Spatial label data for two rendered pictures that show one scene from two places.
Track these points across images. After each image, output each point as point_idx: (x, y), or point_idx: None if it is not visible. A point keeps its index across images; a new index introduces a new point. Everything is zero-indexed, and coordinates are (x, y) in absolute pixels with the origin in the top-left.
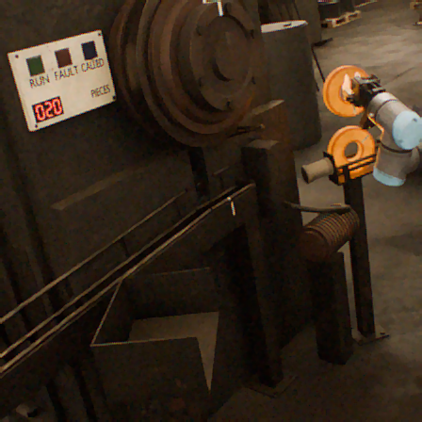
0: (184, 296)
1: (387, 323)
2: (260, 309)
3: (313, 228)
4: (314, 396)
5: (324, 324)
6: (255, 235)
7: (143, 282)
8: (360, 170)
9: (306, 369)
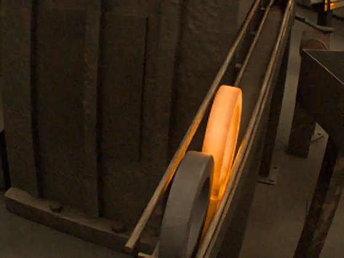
0: (339, 72)
1: (316, 127)
2: (281, 103)
3: (317, 40)
4: (300, 180)
5: (301, 122)
6: (290, 37)
7: (317, 55)
8: (332, 4)
9: (282, 162)
